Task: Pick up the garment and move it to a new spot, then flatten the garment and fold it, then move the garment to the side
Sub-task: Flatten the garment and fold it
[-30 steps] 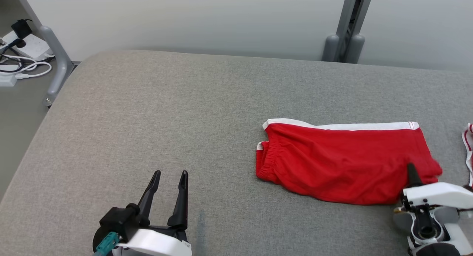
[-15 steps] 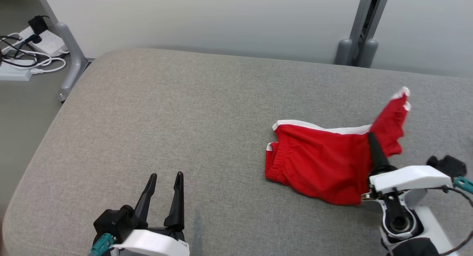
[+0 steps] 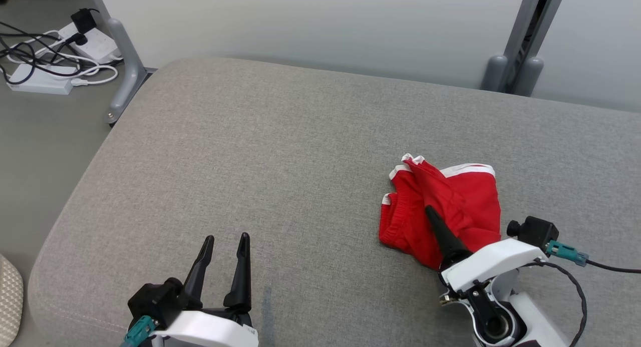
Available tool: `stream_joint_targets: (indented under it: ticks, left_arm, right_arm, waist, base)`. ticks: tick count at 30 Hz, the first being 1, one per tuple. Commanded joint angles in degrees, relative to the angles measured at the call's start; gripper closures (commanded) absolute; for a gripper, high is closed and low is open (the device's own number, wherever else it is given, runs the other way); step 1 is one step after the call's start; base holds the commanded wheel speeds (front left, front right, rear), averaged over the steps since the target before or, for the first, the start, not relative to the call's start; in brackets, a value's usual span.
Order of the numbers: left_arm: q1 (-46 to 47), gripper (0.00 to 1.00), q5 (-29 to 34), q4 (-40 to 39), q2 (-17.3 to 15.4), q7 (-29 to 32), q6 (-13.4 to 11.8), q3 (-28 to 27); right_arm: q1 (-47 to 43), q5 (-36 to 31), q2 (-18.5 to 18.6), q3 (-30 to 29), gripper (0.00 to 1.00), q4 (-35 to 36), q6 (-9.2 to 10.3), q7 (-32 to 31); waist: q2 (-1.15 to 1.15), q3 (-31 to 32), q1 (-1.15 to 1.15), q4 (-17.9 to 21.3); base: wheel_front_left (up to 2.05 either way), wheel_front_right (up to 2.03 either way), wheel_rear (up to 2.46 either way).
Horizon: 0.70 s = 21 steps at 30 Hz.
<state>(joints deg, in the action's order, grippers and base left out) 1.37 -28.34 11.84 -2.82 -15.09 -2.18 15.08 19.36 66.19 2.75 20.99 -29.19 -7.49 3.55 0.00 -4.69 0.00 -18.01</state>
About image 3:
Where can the beige woven basket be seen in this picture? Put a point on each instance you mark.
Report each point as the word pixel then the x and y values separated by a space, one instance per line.
pixel 9 307

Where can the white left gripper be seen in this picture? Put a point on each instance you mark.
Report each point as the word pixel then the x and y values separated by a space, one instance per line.
pixel 210 334

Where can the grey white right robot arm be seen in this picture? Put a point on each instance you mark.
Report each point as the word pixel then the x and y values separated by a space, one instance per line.
pixel 531 322

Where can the grey partition post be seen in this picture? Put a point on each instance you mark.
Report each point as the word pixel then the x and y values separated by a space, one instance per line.
pixel 127 71
pixel 517 36

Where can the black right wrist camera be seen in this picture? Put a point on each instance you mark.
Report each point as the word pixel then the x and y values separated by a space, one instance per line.
pixel 538 231

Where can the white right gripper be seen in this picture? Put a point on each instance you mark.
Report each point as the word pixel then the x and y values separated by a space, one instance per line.
pixel 496 262

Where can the red shorts with black lettering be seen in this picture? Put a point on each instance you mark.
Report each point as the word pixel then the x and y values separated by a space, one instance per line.
pixel 470 202

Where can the white power adapter box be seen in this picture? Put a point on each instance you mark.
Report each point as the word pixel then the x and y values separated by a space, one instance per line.
pixel 37 81

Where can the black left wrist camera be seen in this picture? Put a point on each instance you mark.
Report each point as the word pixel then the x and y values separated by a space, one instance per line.
pixel 155 299

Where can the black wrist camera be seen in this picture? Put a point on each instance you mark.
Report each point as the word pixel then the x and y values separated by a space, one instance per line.
pixel 538 231
pixel 155 299

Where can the black power plug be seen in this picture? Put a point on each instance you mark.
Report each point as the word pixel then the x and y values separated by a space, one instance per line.
pixel 84 20

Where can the white power strip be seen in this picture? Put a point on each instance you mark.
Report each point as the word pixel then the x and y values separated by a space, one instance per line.
pixel 97 44

